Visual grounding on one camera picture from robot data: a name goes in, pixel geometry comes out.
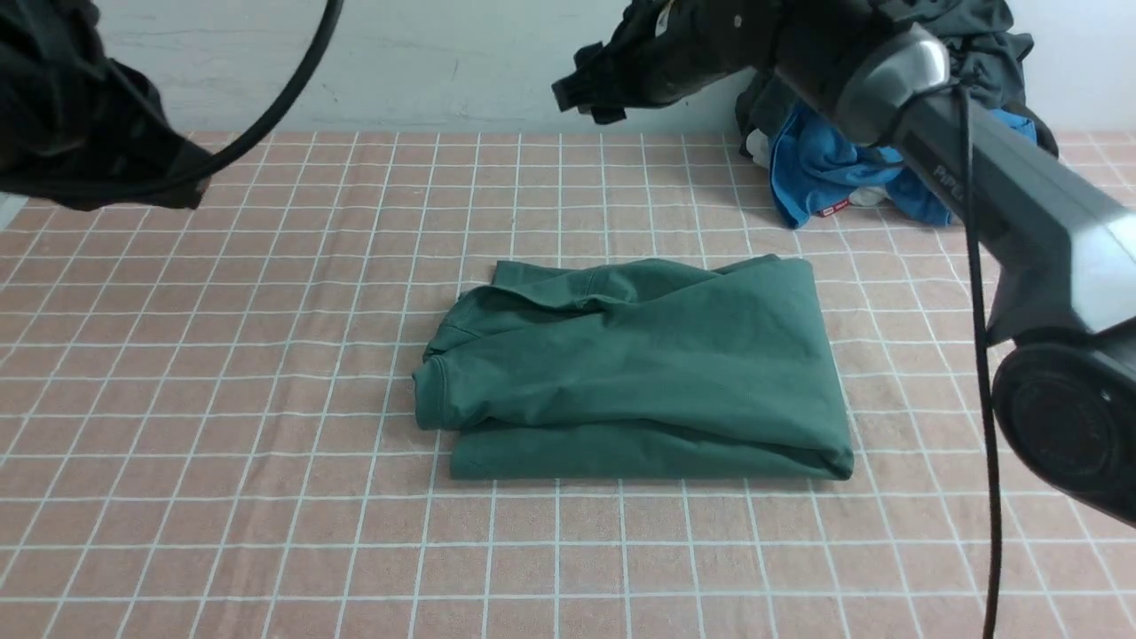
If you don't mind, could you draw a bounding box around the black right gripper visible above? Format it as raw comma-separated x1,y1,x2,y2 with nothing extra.
552,1,788,125

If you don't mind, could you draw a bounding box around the green long sleeve shirt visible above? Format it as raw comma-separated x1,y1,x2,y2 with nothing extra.
414,256,855,481

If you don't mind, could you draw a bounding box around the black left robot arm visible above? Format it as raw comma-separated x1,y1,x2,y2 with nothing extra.
1,1,211,211

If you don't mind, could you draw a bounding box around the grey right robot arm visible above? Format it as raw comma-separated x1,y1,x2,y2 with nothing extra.
552,1,1135,525

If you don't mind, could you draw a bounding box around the blue crumpled garment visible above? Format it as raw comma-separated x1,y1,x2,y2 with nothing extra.
769,99,1038,231

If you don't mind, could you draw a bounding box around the dark grey crumpled garment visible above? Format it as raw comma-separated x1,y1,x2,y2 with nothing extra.
735,1,1061,161

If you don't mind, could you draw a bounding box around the pink checkered tablecloth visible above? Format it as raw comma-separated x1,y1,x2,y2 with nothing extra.
0,132,1136,639

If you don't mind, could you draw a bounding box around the black camera cable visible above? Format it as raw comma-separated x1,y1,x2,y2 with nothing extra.
0,0,345,201

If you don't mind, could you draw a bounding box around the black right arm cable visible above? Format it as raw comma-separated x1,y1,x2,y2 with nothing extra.
954,84,1004,639

